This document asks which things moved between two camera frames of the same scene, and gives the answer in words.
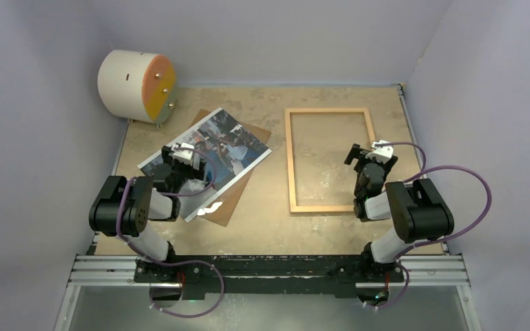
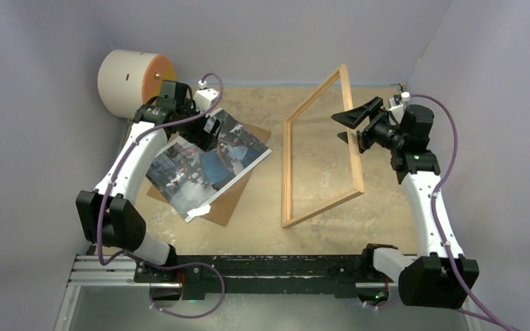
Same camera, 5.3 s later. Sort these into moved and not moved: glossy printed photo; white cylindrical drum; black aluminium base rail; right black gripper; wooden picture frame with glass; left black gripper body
Moved: right black gripper; left black gripper body; wooden picture frame with glass
Not moved: black aluminium base rail; glossy printed photo; white cylindrical drum
